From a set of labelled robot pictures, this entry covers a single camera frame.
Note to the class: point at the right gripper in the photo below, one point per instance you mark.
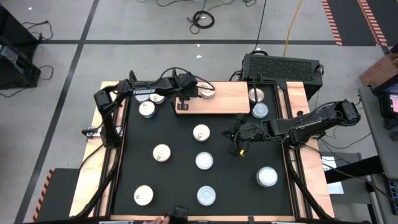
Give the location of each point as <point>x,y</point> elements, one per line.
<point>245,132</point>

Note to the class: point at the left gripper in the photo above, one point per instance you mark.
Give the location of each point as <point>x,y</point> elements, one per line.
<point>190,87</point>

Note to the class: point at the silver lid seafood can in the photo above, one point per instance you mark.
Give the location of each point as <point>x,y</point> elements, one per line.
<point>260,110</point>

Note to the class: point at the black support beam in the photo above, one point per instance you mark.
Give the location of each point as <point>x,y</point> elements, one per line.
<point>354,169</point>

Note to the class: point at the black handheld device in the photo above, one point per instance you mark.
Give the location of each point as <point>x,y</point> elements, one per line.
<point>179,214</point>

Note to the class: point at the black mat orange stripes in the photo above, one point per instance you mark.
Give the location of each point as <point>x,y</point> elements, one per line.
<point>392,18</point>
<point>59,196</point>
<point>351,21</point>

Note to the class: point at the black mesh computer case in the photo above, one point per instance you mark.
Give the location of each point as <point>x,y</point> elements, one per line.
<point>280,68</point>

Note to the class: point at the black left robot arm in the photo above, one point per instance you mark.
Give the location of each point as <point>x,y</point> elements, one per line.
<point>146,91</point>

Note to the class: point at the small black knob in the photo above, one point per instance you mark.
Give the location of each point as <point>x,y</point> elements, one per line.
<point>300,113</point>

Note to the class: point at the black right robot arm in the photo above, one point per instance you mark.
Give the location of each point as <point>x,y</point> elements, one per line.
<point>304,126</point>

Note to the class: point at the brown cardboard box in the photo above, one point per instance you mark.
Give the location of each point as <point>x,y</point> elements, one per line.
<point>379,70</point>

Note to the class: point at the grey side table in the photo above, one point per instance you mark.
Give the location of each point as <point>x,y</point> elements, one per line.
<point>381,146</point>

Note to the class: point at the wooden shelf black frame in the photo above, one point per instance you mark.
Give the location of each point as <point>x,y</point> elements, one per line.
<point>230,99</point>

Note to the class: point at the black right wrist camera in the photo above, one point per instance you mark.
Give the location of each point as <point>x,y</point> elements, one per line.
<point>241,119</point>

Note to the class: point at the black tablet pink screen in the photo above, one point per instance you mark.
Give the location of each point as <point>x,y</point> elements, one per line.
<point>385,107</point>

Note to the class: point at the white paper sheet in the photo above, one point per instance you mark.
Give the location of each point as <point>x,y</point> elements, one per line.
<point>337,188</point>

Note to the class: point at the metal clamp bracket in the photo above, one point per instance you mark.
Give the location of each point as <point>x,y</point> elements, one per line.
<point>96,132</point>

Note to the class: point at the person's hand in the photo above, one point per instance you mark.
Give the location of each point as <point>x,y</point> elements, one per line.
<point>157,221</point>

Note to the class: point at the blue label pull-tab can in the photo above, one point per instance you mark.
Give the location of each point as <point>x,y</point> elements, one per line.
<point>147,109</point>
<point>157,99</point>
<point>201,133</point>
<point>143,195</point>
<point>161,153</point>

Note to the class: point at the black table mat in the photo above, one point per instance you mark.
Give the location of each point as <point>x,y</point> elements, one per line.
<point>174,186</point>

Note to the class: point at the black equipment cart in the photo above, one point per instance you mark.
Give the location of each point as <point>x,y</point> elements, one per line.
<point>15,71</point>

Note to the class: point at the green label tuna can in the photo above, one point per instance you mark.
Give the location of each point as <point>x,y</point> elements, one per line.
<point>142,99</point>
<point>266,176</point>
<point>204,160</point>
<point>206,195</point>
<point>207,92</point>

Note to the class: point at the black keyboard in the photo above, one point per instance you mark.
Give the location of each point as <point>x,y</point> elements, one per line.
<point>393,193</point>

